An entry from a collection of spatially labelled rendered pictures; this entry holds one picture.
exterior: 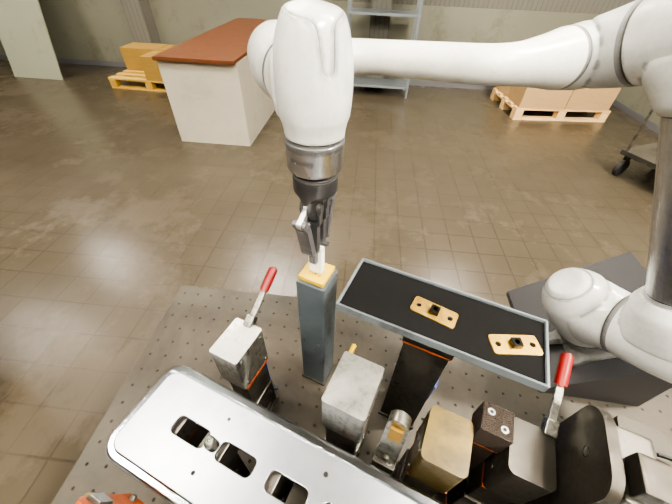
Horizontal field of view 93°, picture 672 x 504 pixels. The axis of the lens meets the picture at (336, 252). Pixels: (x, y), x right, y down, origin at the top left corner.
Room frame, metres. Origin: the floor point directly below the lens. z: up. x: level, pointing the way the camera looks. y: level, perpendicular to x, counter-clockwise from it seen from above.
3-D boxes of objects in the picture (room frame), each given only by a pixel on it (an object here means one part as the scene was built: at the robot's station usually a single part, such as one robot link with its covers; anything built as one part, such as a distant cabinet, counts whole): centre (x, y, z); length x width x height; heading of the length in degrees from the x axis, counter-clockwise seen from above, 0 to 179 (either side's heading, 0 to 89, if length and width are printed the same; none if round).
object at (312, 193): (0.46, 0.04, 1.35); 0.08 x 0.07 x 0.09; 157
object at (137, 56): (5.59, 2.92, 0.23); 1.29 x 0.89 x 0.47; 86
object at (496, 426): (0.19, -0.28, 0.90); 0.05 x 0.05 x 0.40; 67
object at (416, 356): (0.36, -0.20, 0.92); 0.10 x 0.08 x 0.45; 67
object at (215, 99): (4.66, 1.35, 0.43); 2.52 x 0.81 x 0.87; 176
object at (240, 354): (0.36, 0.19, 0.88); 0.12 x 0.07 x 0.36; 157
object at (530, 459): (0.17, -0.33, 0.89); 0.12 x 0.07 x 0.38; 157
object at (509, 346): (0.30, -0.32, 1.17); 0.08 x 0.04 x 0.01; 91
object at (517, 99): (5.08, -3.06, 0.25); 1.41 x 1.05 x 0.49; 86
